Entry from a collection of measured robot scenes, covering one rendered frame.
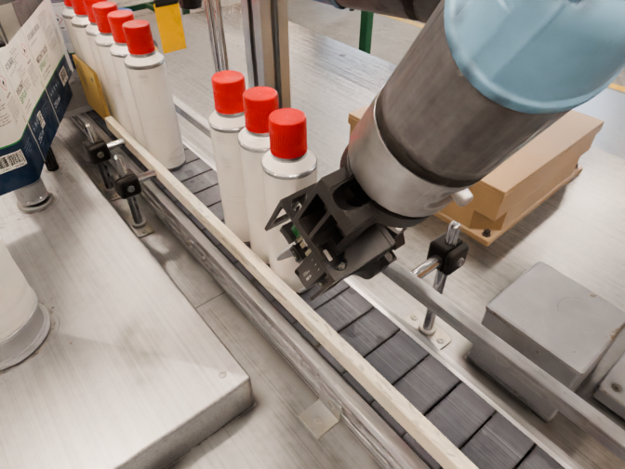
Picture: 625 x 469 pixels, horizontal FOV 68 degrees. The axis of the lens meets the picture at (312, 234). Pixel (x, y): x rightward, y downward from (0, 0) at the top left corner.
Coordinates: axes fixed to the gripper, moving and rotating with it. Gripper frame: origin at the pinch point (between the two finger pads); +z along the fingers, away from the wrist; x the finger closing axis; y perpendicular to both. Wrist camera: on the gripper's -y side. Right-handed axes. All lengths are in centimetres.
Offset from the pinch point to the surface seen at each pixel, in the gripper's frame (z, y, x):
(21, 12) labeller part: 19, 9, -58
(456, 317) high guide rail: -9.5, -2.7, 11.2
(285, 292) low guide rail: 1.9, 4.3, 0.8
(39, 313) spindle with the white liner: 10.6, 24.6, -11.3
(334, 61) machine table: 39, -54, -46
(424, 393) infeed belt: -2.8, 0.0, 15.8
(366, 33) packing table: 123, -165, -110
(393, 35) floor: 195, -269, -151
